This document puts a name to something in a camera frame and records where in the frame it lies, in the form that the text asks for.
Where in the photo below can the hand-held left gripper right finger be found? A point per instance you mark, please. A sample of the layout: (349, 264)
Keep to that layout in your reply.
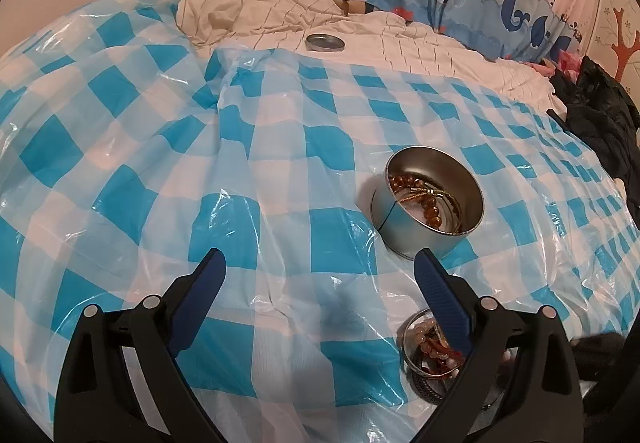
(444, 303)

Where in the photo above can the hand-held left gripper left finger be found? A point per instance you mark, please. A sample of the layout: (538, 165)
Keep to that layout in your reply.
(201, 292)

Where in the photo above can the round metal tin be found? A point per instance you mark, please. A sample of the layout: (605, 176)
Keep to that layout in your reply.
(400, 233)

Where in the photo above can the blue checked plastic sheet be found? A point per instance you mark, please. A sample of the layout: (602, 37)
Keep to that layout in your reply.
(150, 163)

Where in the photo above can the black clothing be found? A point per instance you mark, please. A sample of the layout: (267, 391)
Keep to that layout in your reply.
(600, 123)

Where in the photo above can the white striped blanket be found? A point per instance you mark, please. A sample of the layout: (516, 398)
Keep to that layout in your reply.
(430, 53)

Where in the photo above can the pink cloth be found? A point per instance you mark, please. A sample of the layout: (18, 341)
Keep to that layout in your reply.
(565, 63)

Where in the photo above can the round metal tin lid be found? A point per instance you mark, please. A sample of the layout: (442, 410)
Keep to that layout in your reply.
(325, 43)

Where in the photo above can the brown and black bottle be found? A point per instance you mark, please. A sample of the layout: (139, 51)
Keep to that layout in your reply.
(352, 5)

